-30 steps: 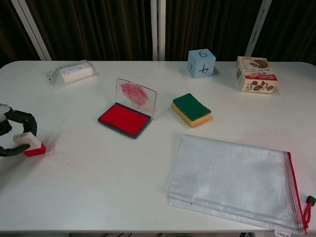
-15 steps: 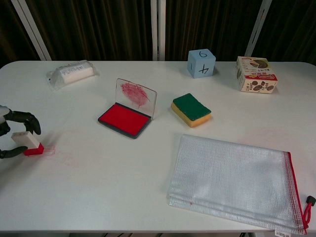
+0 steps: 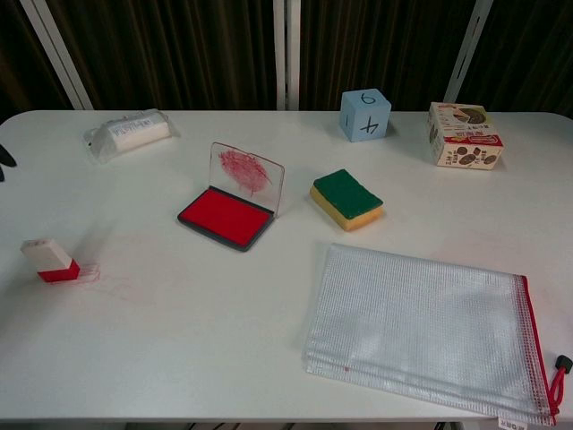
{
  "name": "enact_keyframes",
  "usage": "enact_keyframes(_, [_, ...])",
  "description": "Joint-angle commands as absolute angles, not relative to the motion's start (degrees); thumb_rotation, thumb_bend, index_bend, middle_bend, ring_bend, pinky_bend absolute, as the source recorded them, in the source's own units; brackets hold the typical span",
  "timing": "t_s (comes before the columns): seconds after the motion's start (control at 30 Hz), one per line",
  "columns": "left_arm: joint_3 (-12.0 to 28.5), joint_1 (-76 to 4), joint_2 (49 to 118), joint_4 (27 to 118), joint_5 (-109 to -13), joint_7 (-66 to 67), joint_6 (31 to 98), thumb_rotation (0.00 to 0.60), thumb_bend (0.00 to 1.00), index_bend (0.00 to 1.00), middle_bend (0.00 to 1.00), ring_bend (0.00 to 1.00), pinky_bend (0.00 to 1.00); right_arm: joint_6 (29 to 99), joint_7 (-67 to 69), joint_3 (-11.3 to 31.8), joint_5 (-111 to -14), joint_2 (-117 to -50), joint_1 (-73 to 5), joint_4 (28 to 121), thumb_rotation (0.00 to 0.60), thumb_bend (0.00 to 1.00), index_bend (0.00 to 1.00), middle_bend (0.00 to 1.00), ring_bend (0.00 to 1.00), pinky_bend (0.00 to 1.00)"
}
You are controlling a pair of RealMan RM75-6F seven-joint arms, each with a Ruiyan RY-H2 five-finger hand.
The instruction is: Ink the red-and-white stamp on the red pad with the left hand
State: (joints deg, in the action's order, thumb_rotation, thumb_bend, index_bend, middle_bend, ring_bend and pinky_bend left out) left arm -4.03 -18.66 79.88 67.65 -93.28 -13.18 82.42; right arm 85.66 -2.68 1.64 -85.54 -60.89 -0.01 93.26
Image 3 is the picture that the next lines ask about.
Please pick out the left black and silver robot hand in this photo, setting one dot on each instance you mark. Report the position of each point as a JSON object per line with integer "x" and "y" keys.
{"x": 5, "y": 157}

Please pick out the white red stamp block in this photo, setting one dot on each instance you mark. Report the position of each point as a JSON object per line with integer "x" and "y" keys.
{"x": 49, "y": 262}

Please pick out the clear packet with white roll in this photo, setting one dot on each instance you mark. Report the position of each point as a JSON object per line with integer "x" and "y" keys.
{"x": 132, "y": 132}

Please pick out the dark pleated curtain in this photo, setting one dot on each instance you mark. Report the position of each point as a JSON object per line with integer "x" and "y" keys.
{"x": 179, "y": 49}

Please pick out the red ink pad with clear lid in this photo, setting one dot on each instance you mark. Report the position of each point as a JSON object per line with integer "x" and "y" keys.
{"x": 224, "y": 217}

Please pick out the green and yellow sponge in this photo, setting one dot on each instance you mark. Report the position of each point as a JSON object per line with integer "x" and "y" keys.
{"x": 347, "y": 197}

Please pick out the light blue numbered cube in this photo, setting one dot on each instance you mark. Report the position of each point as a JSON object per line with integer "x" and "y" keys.
{"x": 365, "y": 121}

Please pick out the white mesh zip pouch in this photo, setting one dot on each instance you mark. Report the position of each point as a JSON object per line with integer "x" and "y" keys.
{"x": 416, "y": 327}

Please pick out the printed snack box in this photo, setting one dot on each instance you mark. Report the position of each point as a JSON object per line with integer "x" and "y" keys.
{"x": 465, "y": 139}

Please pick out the white frame post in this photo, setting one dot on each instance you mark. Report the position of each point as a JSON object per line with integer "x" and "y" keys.
{"x": 286, "y": 54}
{"x": 58, "y": 54}
{"x": 467, "y": 49}

